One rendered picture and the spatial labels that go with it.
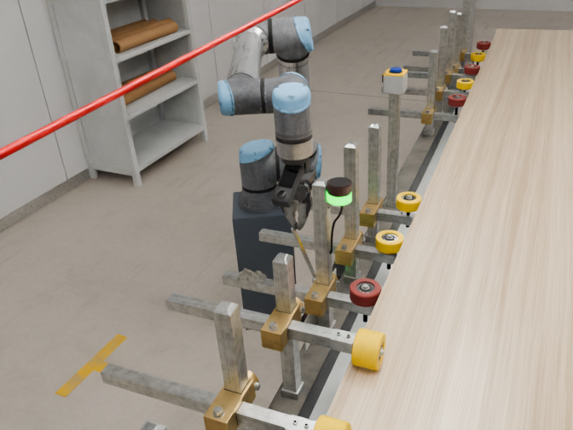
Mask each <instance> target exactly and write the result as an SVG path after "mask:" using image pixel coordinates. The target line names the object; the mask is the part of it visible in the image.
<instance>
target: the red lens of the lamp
mask: <svg viewBox="0 0 573 430"><path fill-rule="evenodd" d="M348 179H349V178H348ZM329 180H330V179H329ZM329 180H328V181H329ZM349 180H350V179H349ZM328 181H327V192H328V193H329V194H330V195H333V196H346V195H349V194H350V193H351V191H352V182H351V180H350V185H348V186H346V187H343V188H334V187H332V186H330V185H329V184H328Z"/></svg>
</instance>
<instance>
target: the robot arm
mask: <svg viewBox="0 0 573 430"><path fill-rule="evenodd" d="M233 47H234V57H233V60H232V63H231V67H230V70H229V75H228V79H227V80H226V79H223V80H220V81H218V82H217V93H218V101H219V107H220V112H221V114H222V115H224V116H234V115H245V114H261V113H273V114H274V120H275V142H276V146H275V145H274V143H273V142H272V141H270V140H267V139H258V140H253V141H250V142H247V143H245V144H244V145H243V146H241V148H240V151H239V162H240V176H241V184H242V190H241V194H240V199H239V203H240V208H241V209H242V210H243V211H245V212H249V213H266V212H273V211H274V210H276V209H278V208H279V207H281V210H282V211H283V213H284V214H285V215H286V218H287V220H288V221H289V222H290V224H291V225H292V226H294V227H295V229H296V230H301V229H302V228H303V227H304V225H305V223H306V221H307V218H308V216H309V213H310V209H311V207H312V205H313V200H312V197H311V193H310V192H311V190H312V184H313V183H314V179H315V180H316V179H317V178H318V177H320V176H321V145H320V144H318V143H316V141H315V139H314V138H313V137H312V121H311V94H310V61H309V55H310V52H311V51H313V50H314V46H313V39H312V33H311V28H310V21H309V19H308V18H307V17H305V16H293V17H280V18H269V19H267V20H265V21H263V22H261V23H259V24H257V25H256V26H254V27H252V28H250V29H248V30H246V31H244V32H242V33H241V34H239V35H237V36H235V37H234V38H233ZM267 54H276V56H277V59H278V69H279V77H277V78H259V74H260V67H261V60H262V57H263V55H267ZM277 182H278V183H277ZM294 200H297V201H298V202H299V203H298V205H297V202H296V201H294ZM296 210H297V212H298V222H297V220H296V218H295V217H296V214H295V212H296Z"/></svg>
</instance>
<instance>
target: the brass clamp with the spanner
mask: <svg viewBox="0 0 573 430"><path fill-rule="evenodd" d="M338 286H339V279H338V277H337V276H336V275H335V274H334V273H333V279H332V280H331V282H330V283H329V285H324V284H320V283H316V279H315V282H314V283H313V285H312V286H311V288H310V290H309V292H308V293H307V294H306V296H305V298H304V308H305V313H306V314H310V315H314V316H318V317H323V315H324V313H325V311H326V310H327V308H328V306H327V296H328V294H329V292H330V291H333V292H336V287H338ZM313 292H317V293H318V295H319V298H318V299H312V298H311V297H310V296H311V294H312V293H313Z"/></svg>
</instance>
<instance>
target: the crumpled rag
mask: <svg viewBox="0 0 573 430"><path fill-rule="evenodd" d="M239 275H240V277H237V278H236V279H235V280H236V281H237V282H239V283H245V284H247V285H249V284H250V283H260V282H264V281H265V279H266V277H267V276H266V275H265V274H263V273H262V272H261V271H258V270H256V271H255V272H253V271H251V270H248V269H246V268H244V270H243V271H240V272H239Z"/></svg>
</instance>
